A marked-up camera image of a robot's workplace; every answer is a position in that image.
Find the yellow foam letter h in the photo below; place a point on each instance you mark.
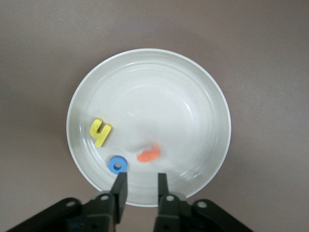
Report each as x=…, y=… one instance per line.
x=101, y=139

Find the beige round plate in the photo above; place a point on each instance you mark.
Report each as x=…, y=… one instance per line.
x=157, y=101

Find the blue foam letter o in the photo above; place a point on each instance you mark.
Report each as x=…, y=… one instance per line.
x=112, y=162

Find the orange foam letter t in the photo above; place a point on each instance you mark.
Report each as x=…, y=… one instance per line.
x=147, y=155

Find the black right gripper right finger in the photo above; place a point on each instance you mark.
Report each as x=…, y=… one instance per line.
x=171, y=215

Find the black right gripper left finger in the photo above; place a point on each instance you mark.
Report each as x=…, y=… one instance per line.
x=116, y=205

